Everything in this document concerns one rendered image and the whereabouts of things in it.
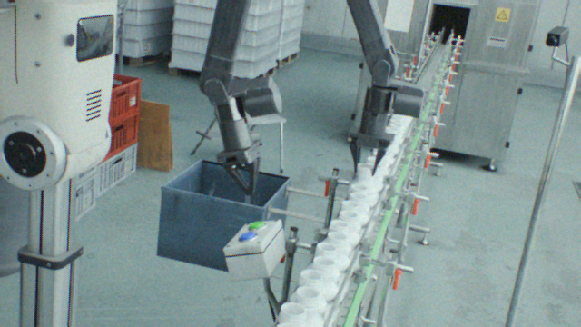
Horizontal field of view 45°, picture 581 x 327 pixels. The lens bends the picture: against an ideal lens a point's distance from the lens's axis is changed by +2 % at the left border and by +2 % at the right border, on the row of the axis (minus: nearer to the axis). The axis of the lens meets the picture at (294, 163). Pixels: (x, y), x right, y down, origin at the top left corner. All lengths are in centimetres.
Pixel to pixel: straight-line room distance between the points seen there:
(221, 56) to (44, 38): 35
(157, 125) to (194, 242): 289
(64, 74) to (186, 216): 75
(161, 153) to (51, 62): 359
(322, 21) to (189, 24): 406
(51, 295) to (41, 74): 51
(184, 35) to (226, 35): 693
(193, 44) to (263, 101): 686
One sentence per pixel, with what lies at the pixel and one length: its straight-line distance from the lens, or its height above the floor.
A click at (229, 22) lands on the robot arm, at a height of 152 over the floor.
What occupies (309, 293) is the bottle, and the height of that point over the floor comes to 115.
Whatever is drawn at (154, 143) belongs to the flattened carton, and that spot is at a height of 20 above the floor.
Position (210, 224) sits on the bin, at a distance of 202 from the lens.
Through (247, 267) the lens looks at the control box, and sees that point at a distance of 134.
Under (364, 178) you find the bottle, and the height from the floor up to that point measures 117.
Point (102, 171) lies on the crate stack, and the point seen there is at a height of 16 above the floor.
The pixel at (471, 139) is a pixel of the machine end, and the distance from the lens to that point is 615.
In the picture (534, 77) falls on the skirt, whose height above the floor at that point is 10.
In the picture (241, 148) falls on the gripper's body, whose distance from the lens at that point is 134.
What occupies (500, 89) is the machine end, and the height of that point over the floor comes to 71.
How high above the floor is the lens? 166
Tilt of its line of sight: 18 degrees down
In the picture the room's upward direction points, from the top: 8 degrees clockwise
